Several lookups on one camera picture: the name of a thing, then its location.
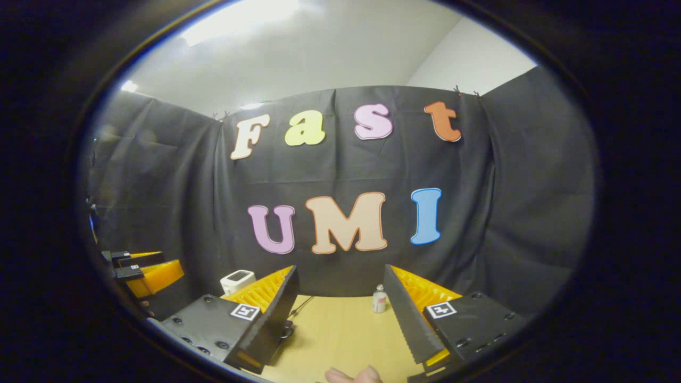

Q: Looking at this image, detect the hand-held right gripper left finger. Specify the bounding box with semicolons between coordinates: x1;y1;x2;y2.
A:
160;265;300;374

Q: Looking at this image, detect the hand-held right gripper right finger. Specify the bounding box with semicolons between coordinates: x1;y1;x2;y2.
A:
383;264;526;381

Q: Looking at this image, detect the white toaster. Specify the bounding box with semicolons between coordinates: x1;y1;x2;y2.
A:
220;269;256;296

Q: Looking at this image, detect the black power cable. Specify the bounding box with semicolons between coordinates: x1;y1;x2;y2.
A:
289;295;315;321

